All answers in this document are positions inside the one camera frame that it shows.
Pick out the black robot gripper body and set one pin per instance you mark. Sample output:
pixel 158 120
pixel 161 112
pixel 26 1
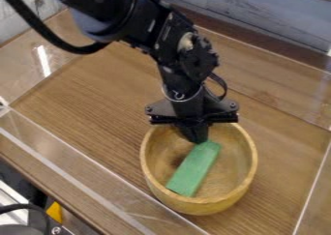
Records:
pixel 204 108

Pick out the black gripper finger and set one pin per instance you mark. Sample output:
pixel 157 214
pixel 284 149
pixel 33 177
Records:
pixel 189 133
pixel 202 133

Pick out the brown wooden bowl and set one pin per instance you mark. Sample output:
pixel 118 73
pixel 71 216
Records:
pixel 229 178

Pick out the green rectangular block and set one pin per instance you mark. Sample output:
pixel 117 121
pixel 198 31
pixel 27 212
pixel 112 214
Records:
pixel 192 173

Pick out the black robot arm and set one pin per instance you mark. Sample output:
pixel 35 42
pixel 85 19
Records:
pixel 154 27

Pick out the black and yellow equipment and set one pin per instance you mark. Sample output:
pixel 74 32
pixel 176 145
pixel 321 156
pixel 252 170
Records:
pixel 65 223

